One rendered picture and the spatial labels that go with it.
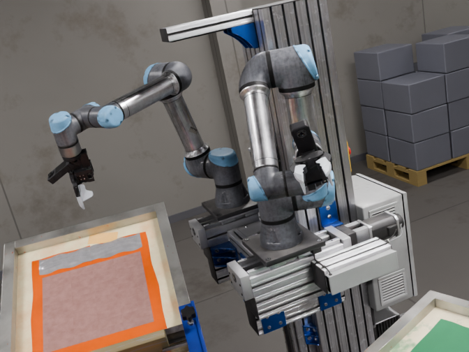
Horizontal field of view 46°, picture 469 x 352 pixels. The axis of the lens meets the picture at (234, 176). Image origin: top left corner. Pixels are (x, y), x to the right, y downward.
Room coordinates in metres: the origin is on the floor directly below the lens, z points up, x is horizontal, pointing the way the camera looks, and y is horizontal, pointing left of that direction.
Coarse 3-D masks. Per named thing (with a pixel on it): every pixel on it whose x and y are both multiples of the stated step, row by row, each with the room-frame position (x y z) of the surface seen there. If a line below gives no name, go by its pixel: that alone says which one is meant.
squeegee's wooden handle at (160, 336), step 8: (144, 336) 1.34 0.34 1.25; (152, 336) 1.33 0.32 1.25; (160, 336) 1.33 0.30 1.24; (112, 344) 1.33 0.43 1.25; (120, 344) 1.32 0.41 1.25; (128, 344) 1.32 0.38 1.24; (136, 344) 1.32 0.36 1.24; (144, 344) 1.32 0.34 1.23; (152, 344) 1.33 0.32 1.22; (160, 344) 1.34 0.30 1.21; (168, 344) 1.34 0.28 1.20
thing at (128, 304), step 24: (144, 240) 1.80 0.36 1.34; (96, 264) 1.73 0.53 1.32; (120, 264) 1.72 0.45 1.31; (144, 264) 1.70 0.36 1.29; (96, 288) 1.63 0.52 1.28; (120, 288) 1.62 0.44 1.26; (144, 288) 1.61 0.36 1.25; (120, 312) 1.54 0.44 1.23; (144, 312) 1.52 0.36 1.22; (120, 336) 1.46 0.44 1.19
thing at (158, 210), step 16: (144, 208) 1.90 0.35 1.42; (160, 208) 1.89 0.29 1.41; (80, 224) 1.87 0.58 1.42; (96, 224) 1.86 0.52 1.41; (112, 224) 1.86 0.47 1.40; (128, 224) 1.88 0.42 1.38; (160, 224) 1.82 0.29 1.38; (16, 240) 1.84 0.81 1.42; (32, 240) 1.83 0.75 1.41; (48, 240) 1.83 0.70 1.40; (64, 240) 1.85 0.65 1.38; (16, 256) 1.80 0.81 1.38; (176, 256) 1.67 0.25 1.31; (16, 272) 1.73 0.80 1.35; (176, 272) 1.61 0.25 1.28; (16, 288) 1.68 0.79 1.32; (176, 288) 1.55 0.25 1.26; (16, 304) 1.62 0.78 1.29; (0, 320) 1.54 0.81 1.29; (0, 336) 1.48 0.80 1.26
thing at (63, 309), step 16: (32, 272) 1.74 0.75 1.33; (64, 272) 1.72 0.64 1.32; (80, 272) 1.71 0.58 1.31; (48, 288) 1.66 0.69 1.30; (64, 288) 1.65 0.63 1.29; (80, 288) 1.64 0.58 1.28; (32, 304) 1.61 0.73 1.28; (48, 304) 1.61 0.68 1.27; (64, 304) 1.60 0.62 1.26; (80, 304) 1.59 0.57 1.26; (32, 320) 1.56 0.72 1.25; (48, 320) 1.55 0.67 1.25; (64, 320) 1.54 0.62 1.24; (80, 320) 1.53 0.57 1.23; (96, 320) 1.52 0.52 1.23; (32, 336) 1.50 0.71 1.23; (48, 336) 1.49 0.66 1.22; (64, 336) 1.48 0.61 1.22; (80, 336) 1.48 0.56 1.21; (96, 336) 1.47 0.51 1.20
